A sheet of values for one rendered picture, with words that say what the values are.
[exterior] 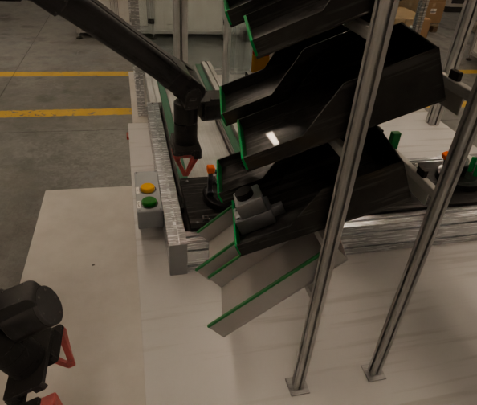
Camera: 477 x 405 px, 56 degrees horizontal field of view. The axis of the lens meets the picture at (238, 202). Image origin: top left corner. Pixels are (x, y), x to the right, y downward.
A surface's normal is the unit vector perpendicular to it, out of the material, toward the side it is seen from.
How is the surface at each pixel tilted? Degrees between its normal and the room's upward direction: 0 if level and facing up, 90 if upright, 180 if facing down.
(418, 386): 0
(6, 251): 0
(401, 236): 90
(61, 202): 0
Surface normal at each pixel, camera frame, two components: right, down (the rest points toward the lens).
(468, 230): 0.22, 0.57
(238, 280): -0.66, -0.59
